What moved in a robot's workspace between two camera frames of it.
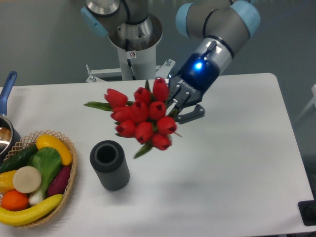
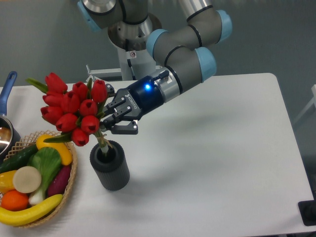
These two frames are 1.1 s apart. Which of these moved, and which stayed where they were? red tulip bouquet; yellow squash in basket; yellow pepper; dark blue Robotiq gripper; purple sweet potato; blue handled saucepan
Moved: red tulip bouquet; dark blue Robotiq gripper
Stayed: purple sweet potato; blue handled saucepan; yellow squash in basket; yellow pepper
